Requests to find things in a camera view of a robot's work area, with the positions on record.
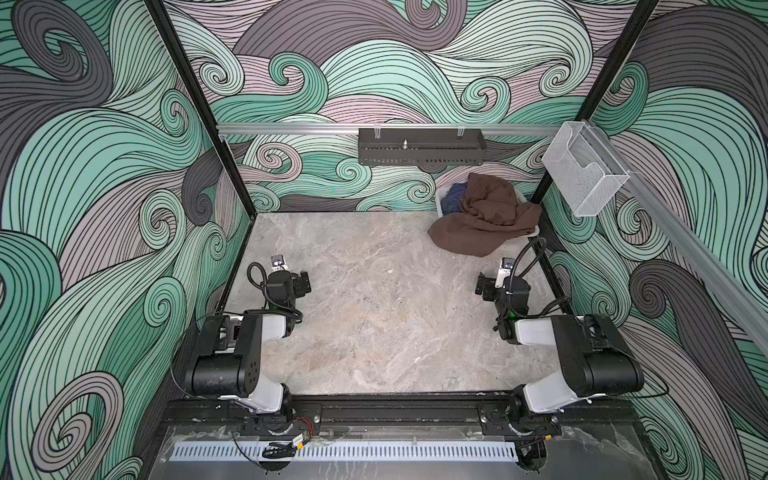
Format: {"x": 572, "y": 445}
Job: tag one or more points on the aluminium rail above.
{"x": 327, "y": 129}
{"x": 721, "y": 283}

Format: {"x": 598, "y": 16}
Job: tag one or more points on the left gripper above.
{"x": 301, "y": 284}

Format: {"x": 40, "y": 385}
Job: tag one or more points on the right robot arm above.
{"x": 593, "y": 358}

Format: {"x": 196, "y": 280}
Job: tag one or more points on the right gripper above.
{"x": 483, "y": 286}

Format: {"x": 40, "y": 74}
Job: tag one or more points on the white slotted cable duct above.
{"x": 430, "y": 451}

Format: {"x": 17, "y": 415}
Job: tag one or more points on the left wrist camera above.
{"x": 278, "y": 263}

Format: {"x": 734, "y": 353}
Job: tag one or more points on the blue jeans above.
{"x": 452, "y": 200}

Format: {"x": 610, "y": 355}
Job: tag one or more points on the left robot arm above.
{"x": 226, "y": 361}

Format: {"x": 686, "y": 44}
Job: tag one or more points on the black perforated metal tray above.
{"x": 426, "y": 149}

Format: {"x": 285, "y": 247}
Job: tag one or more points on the aluminium rail right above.
{"x": 721, "y": 283}

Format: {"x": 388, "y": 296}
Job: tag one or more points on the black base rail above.
{"x": 493, "y": 413}

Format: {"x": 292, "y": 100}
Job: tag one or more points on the brown trousers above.
{"x": 491, "y": 215}

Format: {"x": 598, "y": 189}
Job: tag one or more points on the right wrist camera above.
{"x": 505, "y": 267}

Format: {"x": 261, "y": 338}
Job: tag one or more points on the aluminium rail back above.
{"x": 327, "y": 129}

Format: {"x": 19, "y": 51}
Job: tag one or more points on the white mesh wall holder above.
{"x": 585, "y": 167}

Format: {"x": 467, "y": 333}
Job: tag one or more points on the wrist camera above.
{"x": 278, "y": 263}
{"x": 505, "y": 267}

